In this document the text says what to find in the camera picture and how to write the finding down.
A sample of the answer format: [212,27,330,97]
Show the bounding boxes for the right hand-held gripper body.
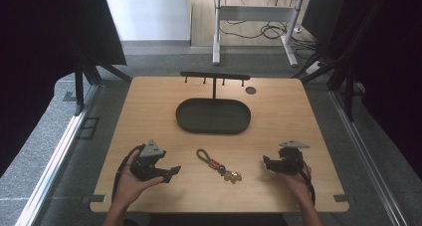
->
[274,138,312,176]

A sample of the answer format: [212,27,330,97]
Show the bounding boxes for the black metal stand legs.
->
[292,0,386,122]
[73,51,133,116]

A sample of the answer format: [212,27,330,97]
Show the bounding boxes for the aluminium frame rail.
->
[14,84,102,226]
[328,83,410,226]

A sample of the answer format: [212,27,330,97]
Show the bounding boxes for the white power strip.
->
[305,60,326,76]

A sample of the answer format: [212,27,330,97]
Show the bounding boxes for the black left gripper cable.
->
[111,143,146,201]

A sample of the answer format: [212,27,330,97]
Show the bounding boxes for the black floor cables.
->
[219,0,320,52]

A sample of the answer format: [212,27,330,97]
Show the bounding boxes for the keychain with green cord loop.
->
[195,147,244,185]

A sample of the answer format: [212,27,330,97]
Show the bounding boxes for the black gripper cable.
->
[111,143,146,201]
[286,151,317,206]

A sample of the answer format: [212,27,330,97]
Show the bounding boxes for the person's right hand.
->
[274,163,316,208]

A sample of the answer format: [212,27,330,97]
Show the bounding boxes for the person's left hand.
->
[113,148,165,207]

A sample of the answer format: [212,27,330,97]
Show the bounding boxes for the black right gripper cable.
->
[286,151,317,206]

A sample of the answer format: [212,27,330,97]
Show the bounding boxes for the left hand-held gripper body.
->
[128,138,167,182]

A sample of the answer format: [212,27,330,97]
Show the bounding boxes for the white metal desk frame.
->
[212,0,305,68]

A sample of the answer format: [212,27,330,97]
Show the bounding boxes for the black key rack with tray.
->
[175,70,253,135]

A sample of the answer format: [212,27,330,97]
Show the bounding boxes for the dark curtain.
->
[301,0,422,180]
[0,0,127,179]

